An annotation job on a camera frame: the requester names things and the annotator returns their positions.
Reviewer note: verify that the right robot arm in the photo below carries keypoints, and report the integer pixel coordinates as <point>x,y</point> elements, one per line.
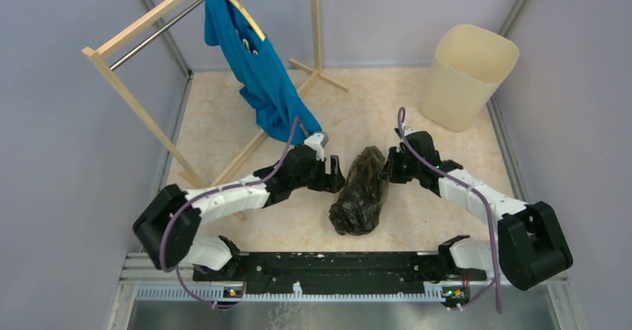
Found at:
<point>526,245</point>

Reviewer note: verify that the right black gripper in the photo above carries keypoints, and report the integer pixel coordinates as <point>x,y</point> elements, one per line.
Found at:
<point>389,171</point>

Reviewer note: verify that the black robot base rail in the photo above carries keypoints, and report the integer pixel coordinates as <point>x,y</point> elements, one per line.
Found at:
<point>350,273</point>

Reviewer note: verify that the blue t-shirt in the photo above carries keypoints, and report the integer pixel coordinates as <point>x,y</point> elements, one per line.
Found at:
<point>266,86</point>

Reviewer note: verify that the cream plastic trash bin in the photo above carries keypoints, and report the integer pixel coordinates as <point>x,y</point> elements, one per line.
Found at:
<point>469,65</point>

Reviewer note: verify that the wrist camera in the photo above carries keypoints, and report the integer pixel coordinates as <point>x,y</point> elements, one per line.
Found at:
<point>317,142</point>
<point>404,134</point>

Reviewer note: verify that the wooden clothes hanger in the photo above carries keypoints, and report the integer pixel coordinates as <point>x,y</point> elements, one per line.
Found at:
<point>251,23</point>

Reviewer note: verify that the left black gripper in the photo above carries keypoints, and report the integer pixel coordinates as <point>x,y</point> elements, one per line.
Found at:
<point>332,182</point>

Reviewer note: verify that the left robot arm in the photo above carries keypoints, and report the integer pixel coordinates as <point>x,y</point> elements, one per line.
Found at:
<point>168,227</point>

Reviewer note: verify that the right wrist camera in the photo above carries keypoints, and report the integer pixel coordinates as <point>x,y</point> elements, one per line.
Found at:
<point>404,134</point>

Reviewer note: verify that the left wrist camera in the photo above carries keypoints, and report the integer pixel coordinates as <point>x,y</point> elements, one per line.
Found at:
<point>317,142</point>

